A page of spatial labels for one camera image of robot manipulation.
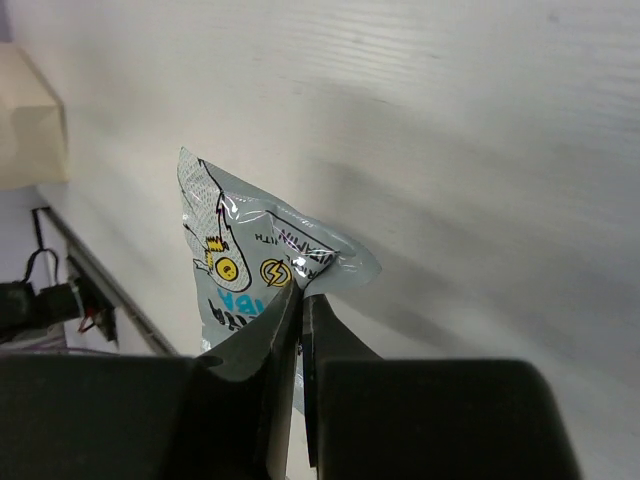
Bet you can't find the grey snack packet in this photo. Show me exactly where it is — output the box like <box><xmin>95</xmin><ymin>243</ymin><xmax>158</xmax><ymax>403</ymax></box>
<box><xmin>178</xmin><ymin>146</ymin><xmax>384</xmax><ymax>416</ymax></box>

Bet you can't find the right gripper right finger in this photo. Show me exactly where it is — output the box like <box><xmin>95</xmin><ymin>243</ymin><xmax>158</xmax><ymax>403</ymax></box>
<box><xmin>302</xmin><ymin>295</ymin><xmax>381</xmax><ymax>470</ymax></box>

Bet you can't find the beige paper bag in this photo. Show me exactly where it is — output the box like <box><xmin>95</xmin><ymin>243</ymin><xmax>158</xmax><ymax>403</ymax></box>
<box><xmin>1</xmin><ymin>43</ymin><xmax>69</xmax><ymax>190</ymax></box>

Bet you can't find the aluminium table rail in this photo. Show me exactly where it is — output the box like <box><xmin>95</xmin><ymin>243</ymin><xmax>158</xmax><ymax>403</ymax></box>
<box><xmin>44</xmin><ymin>207</ymin><xmax>179</xmax><ymax>356</ymax></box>

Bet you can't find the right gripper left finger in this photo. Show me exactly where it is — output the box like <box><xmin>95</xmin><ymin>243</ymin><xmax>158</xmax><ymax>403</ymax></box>
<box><xmin>198</xmin><ymin>284</ymin><xmax>300</xmax><ymax>479</ymax></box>

